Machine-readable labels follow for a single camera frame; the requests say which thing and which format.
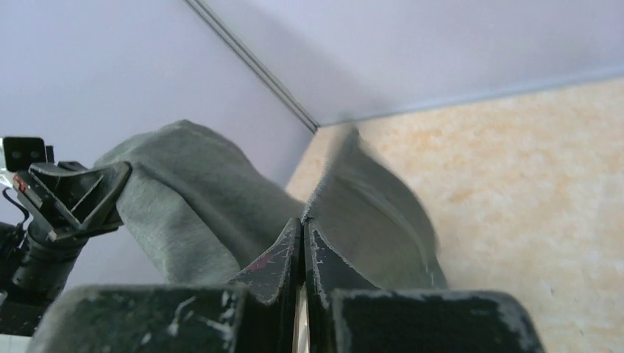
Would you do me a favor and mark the grey cloth napkin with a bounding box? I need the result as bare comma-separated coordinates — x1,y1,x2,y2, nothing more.
96,120,447,289

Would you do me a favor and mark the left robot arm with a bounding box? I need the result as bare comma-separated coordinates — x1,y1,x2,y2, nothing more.
1,137,132,337

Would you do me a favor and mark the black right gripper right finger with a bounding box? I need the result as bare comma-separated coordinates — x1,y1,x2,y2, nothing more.
303,219,371,352

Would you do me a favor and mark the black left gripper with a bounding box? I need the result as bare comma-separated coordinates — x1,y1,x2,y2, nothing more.
1,136,132,241

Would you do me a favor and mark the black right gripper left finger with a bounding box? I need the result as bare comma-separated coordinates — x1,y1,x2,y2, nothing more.
230,218,302,352

